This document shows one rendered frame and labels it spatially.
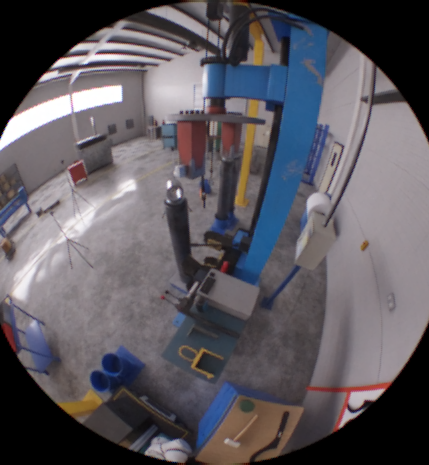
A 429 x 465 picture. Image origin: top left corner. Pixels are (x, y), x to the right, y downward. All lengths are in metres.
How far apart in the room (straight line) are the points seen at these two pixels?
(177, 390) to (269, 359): 1.24
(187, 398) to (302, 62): 2.91
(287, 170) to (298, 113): 0.29
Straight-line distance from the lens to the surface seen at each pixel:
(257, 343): 2.33
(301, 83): 0.82
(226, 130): 1.13
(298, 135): 0.80
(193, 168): 0.85
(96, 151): 8.73
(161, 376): 2.31
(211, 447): 1.51
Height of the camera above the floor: 2.22
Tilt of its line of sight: 44 degrees down
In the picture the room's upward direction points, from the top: 4 degrees clockwise
